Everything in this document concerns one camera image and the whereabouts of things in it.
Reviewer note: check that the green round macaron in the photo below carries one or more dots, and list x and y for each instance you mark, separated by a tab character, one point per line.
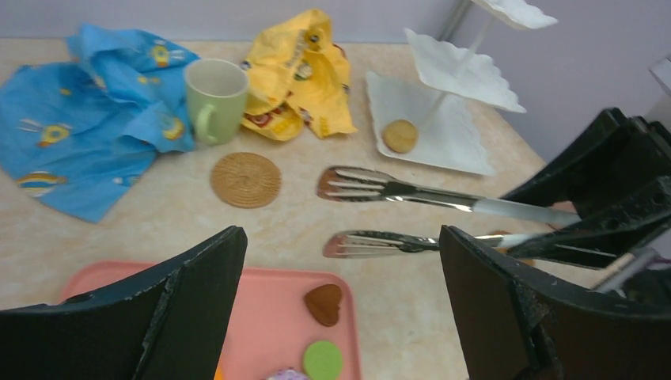
322	360

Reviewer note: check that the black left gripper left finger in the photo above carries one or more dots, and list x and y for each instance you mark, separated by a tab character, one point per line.
166	322

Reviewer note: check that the blue patterned cloth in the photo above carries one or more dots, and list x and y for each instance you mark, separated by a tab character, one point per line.
77	135

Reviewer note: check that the yellow patterned cloth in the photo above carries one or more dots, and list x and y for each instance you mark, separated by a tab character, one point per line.
298	78

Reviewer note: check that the white tiered dessert stand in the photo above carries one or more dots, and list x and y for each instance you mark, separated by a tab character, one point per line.
449	76

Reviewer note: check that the woven rattan coaster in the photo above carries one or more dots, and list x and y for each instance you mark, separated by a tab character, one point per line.
245	180

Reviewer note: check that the green mug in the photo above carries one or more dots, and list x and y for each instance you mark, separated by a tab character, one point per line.
216	94

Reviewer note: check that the purple sprinkled donut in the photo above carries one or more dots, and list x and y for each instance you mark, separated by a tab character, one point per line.
288	373

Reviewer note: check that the pink plastic tray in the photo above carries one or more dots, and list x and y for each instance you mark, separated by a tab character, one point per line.
270	326

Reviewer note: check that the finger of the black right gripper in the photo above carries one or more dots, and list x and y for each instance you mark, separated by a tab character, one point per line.
602	237
613	157

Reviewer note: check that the brown heart cookie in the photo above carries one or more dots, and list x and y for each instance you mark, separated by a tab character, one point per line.
323	303

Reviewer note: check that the metal tongs white handle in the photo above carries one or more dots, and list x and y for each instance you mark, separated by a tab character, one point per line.
354	184

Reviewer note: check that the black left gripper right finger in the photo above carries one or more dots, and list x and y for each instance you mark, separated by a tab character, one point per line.
515	321

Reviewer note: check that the round tan muffin cake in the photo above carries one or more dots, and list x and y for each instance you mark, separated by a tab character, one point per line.
400	136

